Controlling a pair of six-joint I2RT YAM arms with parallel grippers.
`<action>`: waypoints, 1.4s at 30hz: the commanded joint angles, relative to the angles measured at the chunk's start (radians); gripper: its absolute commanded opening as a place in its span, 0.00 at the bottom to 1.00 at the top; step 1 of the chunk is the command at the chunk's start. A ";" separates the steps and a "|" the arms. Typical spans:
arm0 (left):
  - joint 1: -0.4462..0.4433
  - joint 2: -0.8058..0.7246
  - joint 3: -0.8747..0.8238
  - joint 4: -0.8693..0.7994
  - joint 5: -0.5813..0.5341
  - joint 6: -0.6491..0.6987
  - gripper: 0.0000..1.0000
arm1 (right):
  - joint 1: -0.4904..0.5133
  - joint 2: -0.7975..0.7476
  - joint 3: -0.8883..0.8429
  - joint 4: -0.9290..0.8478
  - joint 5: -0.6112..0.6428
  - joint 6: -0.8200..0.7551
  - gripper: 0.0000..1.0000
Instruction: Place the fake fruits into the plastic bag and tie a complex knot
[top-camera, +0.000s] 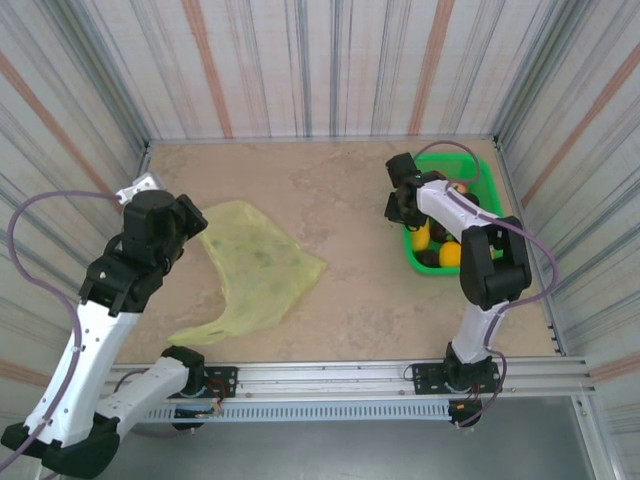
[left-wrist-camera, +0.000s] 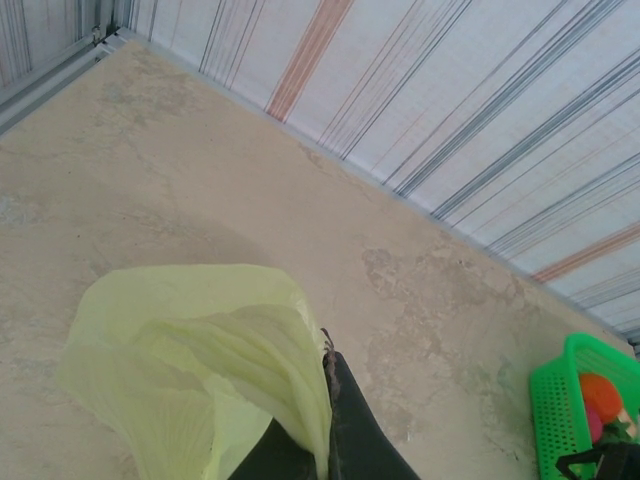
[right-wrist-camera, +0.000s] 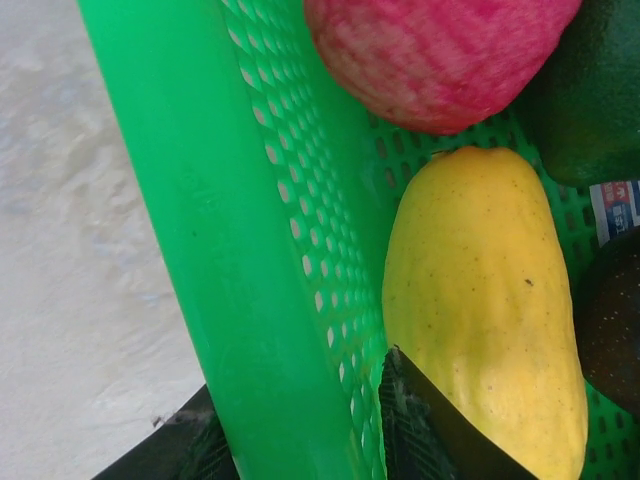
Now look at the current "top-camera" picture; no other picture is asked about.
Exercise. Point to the small controller board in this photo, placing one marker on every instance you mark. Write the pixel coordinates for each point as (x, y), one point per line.
(197, 413)
(462, 407)

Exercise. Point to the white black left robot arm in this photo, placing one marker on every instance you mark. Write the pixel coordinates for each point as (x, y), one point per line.
(85, 360)

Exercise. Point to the dark avocado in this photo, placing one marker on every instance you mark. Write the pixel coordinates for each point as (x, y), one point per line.
(429, 259)

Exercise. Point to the green plastic basket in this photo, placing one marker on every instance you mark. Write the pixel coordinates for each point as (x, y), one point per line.
(487, 180)

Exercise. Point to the fake orange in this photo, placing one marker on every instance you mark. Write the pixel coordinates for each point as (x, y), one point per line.
(450, 255)

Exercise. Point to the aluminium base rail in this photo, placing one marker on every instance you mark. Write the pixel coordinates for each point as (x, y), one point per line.
(325, 380)

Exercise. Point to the red white fake strawberry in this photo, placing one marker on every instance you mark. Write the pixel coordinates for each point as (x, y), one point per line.
(461, 188)

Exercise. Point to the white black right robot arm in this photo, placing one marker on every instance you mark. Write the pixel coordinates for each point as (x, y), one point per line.
(477, 327)

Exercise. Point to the yellow fake lemon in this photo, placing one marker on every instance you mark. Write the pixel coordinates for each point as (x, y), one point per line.
(421, 239)

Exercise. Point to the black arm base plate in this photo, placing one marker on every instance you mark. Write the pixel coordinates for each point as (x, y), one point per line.
(225, 380)
(425, 377)

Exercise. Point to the yellow printed plastic bag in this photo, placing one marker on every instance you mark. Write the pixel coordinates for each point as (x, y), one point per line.
(250, 270)

